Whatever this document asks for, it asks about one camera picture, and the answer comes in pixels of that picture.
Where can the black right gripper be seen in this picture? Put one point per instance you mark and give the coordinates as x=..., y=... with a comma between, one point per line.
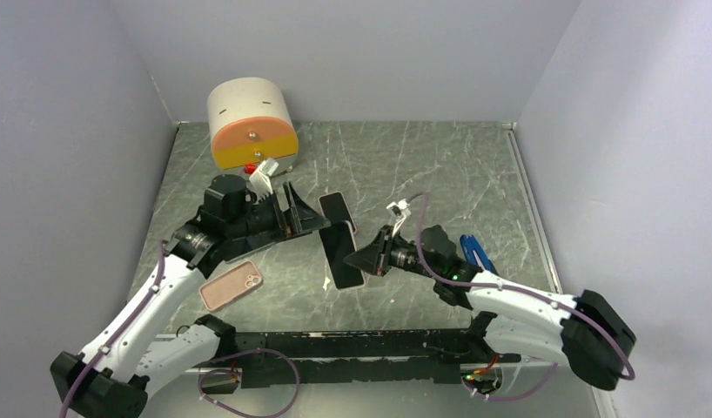
x=376, y=255

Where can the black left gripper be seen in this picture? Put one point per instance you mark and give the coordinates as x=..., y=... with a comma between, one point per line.
x=300, y=219

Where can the black phone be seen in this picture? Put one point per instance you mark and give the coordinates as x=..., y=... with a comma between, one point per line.
x=340, y=256
x=336, y=207

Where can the black phone front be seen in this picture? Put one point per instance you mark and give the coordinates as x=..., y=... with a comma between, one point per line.
x=336, y=207

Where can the pink phone case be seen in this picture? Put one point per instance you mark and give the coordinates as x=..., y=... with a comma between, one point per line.
x=230, y=286

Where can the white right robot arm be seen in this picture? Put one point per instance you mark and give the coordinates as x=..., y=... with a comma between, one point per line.
x=582, y=332

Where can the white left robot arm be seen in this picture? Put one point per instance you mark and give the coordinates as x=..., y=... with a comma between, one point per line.
x=116, y=373

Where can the cream round drawer box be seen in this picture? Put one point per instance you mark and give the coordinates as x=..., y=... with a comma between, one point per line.
x=248, y=123

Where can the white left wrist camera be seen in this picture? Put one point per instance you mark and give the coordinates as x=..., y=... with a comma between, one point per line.
x=259, y=177

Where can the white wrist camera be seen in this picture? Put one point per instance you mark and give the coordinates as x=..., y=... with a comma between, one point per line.
x=259, y=177
x=400, y=211

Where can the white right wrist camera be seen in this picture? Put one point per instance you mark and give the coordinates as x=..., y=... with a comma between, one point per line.
x=400, y=211

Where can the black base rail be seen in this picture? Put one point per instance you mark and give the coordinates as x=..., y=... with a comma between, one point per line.
x=441, y=356

